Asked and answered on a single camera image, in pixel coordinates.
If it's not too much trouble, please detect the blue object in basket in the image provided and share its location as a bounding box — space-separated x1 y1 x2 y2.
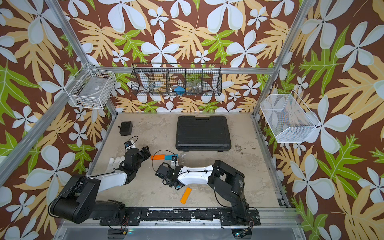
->
174 87 186 96

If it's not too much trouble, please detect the orange block bottom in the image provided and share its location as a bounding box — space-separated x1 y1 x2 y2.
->
180 187 192 205

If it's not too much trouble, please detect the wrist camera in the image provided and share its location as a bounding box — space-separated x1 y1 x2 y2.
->
124 140 136 151
171 160 179 169

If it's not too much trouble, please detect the orange block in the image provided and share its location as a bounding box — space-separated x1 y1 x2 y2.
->
151 155 165 161
180 187 192 205

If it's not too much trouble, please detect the black plastic tool case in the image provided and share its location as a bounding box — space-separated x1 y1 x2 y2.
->
176 116 232 152

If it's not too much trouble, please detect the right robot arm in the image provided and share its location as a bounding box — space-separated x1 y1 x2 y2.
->
155 160 261 226

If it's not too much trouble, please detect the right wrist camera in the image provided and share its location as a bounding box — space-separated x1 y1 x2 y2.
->
171 160 179 169

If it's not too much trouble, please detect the white cloth glove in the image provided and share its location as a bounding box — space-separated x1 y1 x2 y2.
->
105 157 126 177

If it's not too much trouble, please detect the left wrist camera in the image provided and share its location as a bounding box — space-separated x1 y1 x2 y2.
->
124 140 136 151

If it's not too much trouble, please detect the teal block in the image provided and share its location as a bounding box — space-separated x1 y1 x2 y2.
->
164 155 179 161

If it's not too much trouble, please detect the white mesh basket right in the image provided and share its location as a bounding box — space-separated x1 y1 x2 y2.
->
260 90 320 143

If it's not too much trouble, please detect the black wire basket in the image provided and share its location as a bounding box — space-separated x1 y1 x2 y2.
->
130 63 223 97

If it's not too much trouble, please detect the white wire basket left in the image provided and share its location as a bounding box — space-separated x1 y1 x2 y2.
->
66 64 117 110

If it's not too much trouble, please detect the small black box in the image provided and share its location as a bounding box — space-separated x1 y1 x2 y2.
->
119 121 133 136

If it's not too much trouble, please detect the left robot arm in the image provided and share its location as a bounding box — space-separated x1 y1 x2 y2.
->
48 146 151 224

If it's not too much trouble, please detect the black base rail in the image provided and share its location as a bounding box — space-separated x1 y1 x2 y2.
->
100 208 261 226

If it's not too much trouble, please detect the orange block top left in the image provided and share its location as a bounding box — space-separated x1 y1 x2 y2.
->
151 155 165 161

